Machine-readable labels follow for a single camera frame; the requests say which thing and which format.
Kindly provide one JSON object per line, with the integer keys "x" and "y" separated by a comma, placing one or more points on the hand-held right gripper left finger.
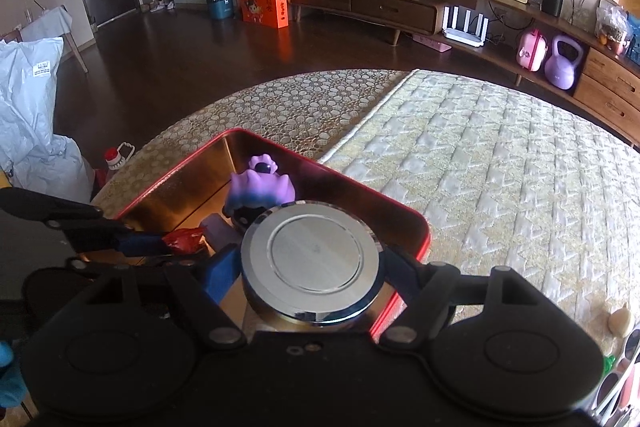
{"x": 222, "y": 272}

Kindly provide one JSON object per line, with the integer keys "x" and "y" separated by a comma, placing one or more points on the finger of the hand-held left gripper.
{"x": 50, "y": 206}
{"x": 140, "y": 243}

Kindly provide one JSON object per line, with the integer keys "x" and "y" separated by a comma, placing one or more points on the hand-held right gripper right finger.
{"x": 402, "y": 274}

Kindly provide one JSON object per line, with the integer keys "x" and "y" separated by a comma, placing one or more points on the lavender small block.
{"x": 219, "y": 227}

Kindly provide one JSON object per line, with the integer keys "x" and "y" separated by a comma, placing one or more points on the red small item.
{"x": 186, "y": 239}

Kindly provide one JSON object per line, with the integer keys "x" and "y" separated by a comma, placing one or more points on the red tin box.
{"x": 170, "y": 187}

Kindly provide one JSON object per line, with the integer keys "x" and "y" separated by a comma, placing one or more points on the round silver metal tin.
{"x": 312, "y": 257}

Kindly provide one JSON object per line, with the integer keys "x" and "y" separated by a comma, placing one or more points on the purple blue figurine toy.
{"x": 260, "y": 187}

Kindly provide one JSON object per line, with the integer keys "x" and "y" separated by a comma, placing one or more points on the beige round ornament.
{"x": 621, "y": 322}

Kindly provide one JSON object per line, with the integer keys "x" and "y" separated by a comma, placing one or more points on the small green toy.
{"x": 608, "y": 364}

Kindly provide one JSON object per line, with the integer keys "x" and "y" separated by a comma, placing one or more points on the plastic bottle with red cap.
{"x": 116, "y": 159}

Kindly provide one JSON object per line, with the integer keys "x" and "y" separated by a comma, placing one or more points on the white plastic bag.
{"x": 35, "y": 117}

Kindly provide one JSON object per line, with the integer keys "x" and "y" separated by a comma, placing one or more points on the cream quilted table cloth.
{"x": 500, "y": 167}

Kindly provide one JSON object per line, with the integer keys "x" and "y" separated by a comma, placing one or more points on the lace patterned tablecloth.
{"x": 280, "y": 112}

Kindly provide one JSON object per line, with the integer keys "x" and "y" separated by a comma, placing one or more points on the white cloth covered table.
{"x": 47, "y": 24}

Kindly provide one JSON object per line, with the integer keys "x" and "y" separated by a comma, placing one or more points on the white shoes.
{"x": 162, "y": 4}

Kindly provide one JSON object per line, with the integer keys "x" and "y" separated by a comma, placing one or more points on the pink power strip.
{"x": 432, "y": 43}

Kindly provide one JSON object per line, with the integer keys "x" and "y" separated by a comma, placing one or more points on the blue trash bin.
{"x": 220, "y": 4}

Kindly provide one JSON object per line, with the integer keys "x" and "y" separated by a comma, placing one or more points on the white router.
{"x": 465, "y": 29}

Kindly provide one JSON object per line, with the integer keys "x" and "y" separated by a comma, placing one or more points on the pink toy case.
{"x": 531, "y": 52}

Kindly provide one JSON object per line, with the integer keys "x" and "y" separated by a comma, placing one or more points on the purple kettlebell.
{"x": 562, "y": 67}

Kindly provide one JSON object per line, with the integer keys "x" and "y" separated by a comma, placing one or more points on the orange gift box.
{"x": 262, "y": 7}

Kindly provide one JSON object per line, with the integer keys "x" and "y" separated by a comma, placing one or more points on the wooden media cabinet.
{"x": 390, "y": 7}

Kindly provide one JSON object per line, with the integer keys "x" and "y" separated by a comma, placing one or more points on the clear plastic bag of fruit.
{"x": 612, "y": 29}

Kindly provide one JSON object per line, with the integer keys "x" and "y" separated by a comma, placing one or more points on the blue picture card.
{"x": 635, "y": 49}

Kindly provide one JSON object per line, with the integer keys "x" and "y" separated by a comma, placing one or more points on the white curved board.
{"x": 585, "y": 2}

